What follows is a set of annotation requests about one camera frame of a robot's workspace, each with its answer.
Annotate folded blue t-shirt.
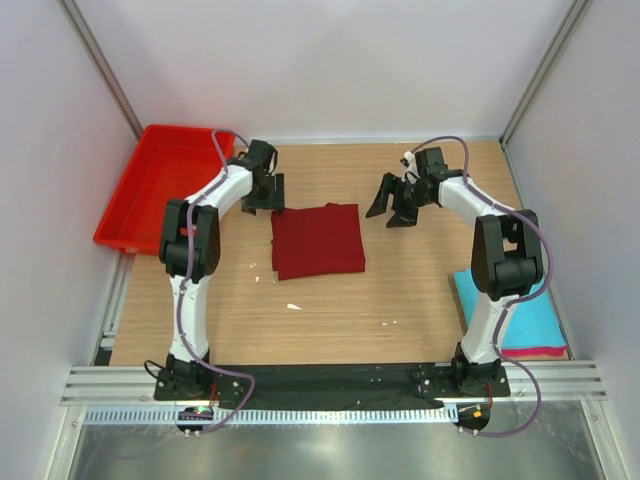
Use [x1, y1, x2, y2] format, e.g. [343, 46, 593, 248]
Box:
[453, 269, 568, 350]

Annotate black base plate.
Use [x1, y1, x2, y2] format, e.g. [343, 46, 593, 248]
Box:
[154, 363, 511, 411]

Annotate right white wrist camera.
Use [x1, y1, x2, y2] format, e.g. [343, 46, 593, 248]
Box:
[399, 150, 416, 172]

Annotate white slotted cable duct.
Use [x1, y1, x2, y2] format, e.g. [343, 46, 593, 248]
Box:
[85, 404, 458, 426]

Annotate dark red t-shirt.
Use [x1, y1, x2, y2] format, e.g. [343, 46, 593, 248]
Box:
[271, 203, 366, 281]

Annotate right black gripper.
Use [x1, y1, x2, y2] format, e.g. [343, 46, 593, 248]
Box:
[367, 173, 433, 229]

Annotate red plastic bin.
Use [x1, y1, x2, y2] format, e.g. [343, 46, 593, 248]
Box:
[93, 124, 221, 256]

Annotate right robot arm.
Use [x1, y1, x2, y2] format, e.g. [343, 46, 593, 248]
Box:
[366, 147, 544, 398]

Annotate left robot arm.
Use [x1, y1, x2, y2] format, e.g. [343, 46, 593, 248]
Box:
[154, 140, 285, 401]

